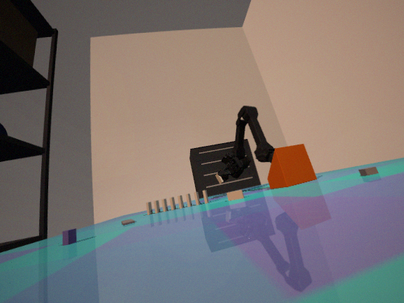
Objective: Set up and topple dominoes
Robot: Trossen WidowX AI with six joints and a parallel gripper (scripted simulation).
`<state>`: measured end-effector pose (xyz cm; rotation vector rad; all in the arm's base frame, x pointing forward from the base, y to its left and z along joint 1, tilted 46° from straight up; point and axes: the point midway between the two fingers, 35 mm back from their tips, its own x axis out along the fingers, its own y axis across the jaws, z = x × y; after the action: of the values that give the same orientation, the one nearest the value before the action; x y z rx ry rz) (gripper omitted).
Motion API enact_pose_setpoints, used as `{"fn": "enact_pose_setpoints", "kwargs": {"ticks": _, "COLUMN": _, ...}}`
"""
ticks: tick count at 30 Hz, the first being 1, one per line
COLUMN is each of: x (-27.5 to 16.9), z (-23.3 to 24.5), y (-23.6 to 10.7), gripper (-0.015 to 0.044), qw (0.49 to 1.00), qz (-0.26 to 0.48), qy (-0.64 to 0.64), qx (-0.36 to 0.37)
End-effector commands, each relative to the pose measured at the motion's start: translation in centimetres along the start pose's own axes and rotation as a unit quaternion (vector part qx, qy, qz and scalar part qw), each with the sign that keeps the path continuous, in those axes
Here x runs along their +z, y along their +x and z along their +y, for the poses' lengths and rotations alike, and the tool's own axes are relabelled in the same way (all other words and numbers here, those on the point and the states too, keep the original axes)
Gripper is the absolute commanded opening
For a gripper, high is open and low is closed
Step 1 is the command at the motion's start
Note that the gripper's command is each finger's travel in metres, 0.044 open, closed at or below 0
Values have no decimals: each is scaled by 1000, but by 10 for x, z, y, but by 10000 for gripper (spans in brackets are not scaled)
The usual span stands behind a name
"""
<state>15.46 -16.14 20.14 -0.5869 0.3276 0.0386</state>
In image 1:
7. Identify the tan domino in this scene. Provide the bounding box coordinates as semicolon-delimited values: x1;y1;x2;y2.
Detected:
154;200;161;213
161;199;168;212
169;197;176;210
215;173;224;184
226;190;245;201
194;192;201;205
178;195;184;209
146;202;153;215
203;190;209;204
186;194;192;207

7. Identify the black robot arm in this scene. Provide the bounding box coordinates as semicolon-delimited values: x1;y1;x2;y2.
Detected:
222;105;275;179

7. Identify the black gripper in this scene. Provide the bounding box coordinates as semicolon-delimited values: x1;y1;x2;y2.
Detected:
218;157;243;182

